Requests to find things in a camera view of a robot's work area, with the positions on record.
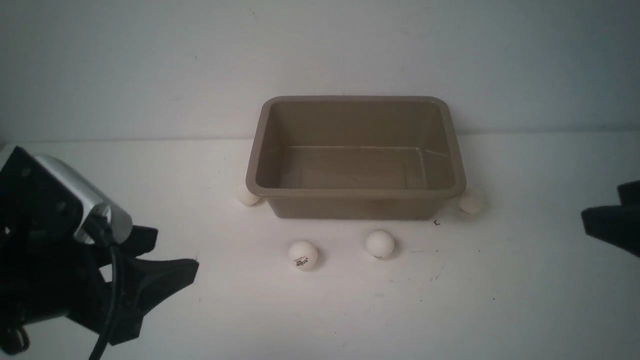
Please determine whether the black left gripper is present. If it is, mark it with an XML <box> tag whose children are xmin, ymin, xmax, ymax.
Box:
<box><xmin>1</xmin><ymin>146</ymin><xmax>200</xmax><ymax>347</ymax></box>

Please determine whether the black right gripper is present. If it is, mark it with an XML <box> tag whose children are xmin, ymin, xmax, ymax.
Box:
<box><xmin>581</xmin><ymin>180</ymin><xmax>640</xmax><ymax>257</ymax></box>

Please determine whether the white ball with printed logo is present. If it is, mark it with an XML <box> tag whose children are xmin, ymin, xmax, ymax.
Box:
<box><xmin>288</xmin><ymin>240</ymin><xmax>319</xmax><ymax>271</ymax></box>

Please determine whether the plain white front ball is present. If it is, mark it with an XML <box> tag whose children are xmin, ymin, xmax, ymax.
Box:
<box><xmin>365</xmin><ymin>229</ymin><xmax>396</xmax><ymax>259</ymax></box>

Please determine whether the beige plastic bin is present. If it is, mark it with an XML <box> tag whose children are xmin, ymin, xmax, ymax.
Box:
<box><xmin>246</xmin><ymin>95</ymin><xmax>467</xmax><ymax>221</ymax></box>

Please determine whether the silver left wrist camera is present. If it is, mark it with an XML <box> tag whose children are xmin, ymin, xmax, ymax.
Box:
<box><xmin>35</xmin><ymin>154</ymin><xmax>133</xmax><ymax>244</ymax></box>

